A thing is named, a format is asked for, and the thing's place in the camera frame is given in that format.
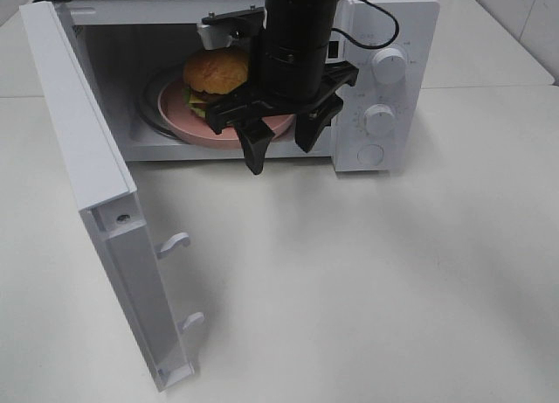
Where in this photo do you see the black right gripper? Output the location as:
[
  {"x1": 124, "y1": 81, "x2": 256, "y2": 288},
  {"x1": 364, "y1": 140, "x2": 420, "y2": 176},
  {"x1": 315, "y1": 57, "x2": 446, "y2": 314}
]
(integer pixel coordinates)
[{"x1": 206, "y1": 49, "x2": 358, "y2": 175}]

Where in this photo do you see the burger with lettuce and cheese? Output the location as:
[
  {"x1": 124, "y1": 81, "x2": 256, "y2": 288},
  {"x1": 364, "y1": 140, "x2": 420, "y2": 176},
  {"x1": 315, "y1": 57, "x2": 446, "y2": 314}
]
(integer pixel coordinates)
[{"x1": 183, "y1": 46, "x2": 250, "y2": 119}]

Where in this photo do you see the pink round plate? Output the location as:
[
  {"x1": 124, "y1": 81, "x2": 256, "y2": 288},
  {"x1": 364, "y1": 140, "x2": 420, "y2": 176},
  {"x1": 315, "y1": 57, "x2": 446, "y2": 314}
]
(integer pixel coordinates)
[{"x1": 157, "y1": 75, "x2": 296, "y2": 149}]

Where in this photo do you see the white microwave door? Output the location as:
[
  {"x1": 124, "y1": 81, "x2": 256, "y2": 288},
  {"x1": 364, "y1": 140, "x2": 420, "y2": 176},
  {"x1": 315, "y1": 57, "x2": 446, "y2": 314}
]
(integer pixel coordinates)
[{"x1": 20, "y1": 1, "x2": 204, "y2": 391}]

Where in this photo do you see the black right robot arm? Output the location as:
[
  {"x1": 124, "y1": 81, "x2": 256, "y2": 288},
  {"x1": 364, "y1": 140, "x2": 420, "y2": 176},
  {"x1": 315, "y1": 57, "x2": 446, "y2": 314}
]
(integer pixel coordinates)
[{"x1": 202, "y1": 0, "x2": 359, "y2": 175}]

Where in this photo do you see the round white door button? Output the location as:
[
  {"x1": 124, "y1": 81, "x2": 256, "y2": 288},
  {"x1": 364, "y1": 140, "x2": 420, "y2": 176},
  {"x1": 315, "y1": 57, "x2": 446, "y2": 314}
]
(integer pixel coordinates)
[{"x1": 357, "y1": 144, "x2": 384, "y2": 167}]

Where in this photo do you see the lower white microwave knob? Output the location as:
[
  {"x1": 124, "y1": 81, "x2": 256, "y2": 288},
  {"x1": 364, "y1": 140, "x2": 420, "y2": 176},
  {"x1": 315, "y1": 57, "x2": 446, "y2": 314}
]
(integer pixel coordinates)
[{"x1": 363, "y1": 104, "x2": 396, "y2": 136}]

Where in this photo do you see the white microwave knob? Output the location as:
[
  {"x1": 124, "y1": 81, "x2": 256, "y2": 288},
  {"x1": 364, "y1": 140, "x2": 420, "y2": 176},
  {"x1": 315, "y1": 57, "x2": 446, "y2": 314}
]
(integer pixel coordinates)
[
  {"x1": 363, "y1": 104, "x2": 396, "y2": 136},
  {"x1": 371, "y1": 47, "x2": 407, "y2": 85}
]

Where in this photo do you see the upper white microwave knob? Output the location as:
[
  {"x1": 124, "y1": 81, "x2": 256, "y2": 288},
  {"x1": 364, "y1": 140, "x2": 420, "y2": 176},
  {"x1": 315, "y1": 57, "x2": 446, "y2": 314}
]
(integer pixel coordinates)
[{"x1": 371, "y1": 47, "x2": 407, "y2": 85}]

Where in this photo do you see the glass microwave turntable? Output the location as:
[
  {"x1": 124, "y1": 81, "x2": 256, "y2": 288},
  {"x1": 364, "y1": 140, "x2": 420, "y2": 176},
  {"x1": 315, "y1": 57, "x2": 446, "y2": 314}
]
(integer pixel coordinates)
[{"x1": 135, "y1": 65, "x2": 182, "y2": 140}]

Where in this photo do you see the white microwave oven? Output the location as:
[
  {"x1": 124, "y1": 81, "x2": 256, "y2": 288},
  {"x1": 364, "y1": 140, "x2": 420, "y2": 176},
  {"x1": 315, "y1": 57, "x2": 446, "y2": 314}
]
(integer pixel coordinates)
[{"x1": 30, "y1": 0, "x2": 439, "y2": 172}]

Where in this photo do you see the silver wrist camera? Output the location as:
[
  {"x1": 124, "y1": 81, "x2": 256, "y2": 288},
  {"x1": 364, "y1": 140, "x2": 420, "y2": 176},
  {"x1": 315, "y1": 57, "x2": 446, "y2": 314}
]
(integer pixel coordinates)
[{"x1": 197, "y1": 21, "x2": 245, "y2": 51}]

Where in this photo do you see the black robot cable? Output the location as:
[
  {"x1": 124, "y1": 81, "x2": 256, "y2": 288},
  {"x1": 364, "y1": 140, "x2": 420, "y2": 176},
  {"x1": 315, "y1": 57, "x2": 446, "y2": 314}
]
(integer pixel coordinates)
[{"x1": 327, "y1": 0, "x2": 401, "y2": 67}]

